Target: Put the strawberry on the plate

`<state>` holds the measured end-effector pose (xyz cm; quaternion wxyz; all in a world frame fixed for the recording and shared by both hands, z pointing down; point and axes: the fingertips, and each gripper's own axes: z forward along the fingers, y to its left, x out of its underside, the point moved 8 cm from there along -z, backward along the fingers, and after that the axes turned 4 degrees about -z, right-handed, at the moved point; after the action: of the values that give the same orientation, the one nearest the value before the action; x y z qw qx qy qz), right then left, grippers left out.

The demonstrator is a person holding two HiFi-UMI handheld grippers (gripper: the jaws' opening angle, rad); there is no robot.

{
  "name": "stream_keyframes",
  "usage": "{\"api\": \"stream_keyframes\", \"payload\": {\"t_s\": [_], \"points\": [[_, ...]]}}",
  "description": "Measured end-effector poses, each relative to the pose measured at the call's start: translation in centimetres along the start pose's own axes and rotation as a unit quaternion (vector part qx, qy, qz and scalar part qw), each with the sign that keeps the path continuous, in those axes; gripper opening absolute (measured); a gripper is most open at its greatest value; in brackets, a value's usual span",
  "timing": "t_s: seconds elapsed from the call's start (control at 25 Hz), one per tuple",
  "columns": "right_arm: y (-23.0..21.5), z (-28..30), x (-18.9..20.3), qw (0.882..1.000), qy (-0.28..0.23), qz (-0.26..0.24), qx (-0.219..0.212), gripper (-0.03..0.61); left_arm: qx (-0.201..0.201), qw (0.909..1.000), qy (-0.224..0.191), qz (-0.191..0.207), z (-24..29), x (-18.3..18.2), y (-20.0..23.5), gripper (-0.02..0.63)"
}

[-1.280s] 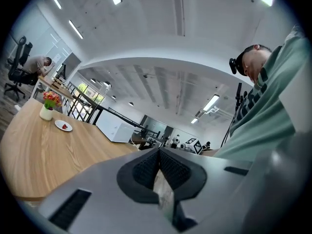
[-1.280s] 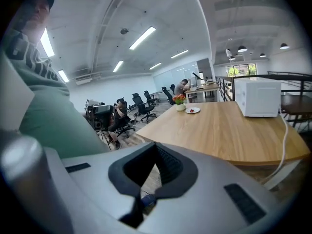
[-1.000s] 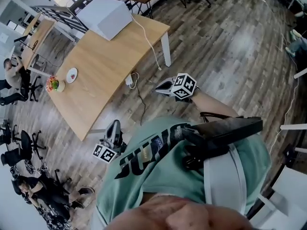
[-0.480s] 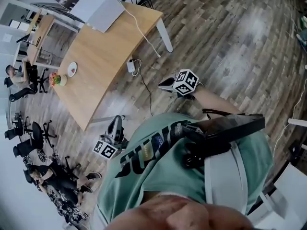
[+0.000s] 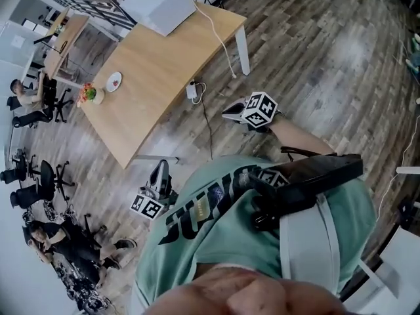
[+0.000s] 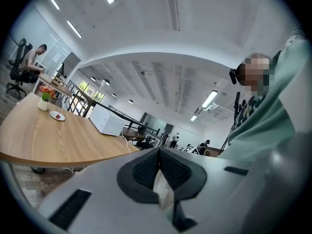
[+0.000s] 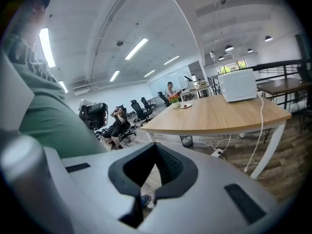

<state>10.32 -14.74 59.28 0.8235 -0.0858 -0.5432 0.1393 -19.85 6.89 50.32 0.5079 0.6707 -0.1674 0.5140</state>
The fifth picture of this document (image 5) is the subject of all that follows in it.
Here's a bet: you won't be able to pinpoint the pile of floor equipment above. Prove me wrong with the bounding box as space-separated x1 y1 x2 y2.
44 198 112 315

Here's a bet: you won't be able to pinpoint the white table leg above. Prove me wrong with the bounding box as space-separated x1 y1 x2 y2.
235 24 251 76

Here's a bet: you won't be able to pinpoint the white microwave oven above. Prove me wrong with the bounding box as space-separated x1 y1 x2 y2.
118 0 198 37

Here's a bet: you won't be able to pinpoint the white power strip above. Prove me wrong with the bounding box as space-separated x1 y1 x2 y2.
186 79 207 104

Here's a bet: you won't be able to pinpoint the white round plate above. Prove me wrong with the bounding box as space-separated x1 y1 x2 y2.
106 72 123 93

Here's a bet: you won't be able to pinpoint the person's head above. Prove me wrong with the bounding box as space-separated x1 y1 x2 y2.
144 263 345 315

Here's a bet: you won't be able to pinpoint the black chest-mounted device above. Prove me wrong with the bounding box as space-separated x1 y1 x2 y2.
247 153 364 231

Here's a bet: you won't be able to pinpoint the flowers in white pot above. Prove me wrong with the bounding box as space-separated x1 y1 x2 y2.
77 82 105 106

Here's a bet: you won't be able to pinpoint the black office chair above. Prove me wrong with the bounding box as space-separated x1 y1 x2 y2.
42 77 75 124
6 95 55 129
0 154 37 185
9 159 76 209

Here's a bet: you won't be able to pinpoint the white power cable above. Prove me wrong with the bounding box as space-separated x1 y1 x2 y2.
193 1 239 78

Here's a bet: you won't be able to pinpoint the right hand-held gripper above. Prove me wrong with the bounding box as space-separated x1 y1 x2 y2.
222 91 284 133

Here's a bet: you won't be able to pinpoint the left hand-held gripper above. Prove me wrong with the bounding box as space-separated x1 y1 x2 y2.
129 158 180 222

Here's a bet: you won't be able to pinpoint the person's right forearm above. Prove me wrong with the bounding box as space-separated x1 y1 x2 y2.
268 112 337 157

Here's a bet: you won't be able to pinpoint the white shoulder strap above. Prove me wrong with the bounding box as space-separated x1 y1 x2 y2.
278 194 341 297

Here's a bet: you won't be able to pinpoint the person's green t-shirt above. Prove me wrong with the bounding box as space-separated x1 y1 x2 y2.
129 154 377 315

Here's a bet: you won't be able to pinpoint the black floor cable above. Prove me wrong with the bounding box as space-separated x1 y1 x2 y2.
199 100 216 160

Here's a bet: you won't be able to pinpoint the black metal railing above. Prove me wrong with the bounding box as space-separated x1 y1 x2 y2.
54 0 137 31

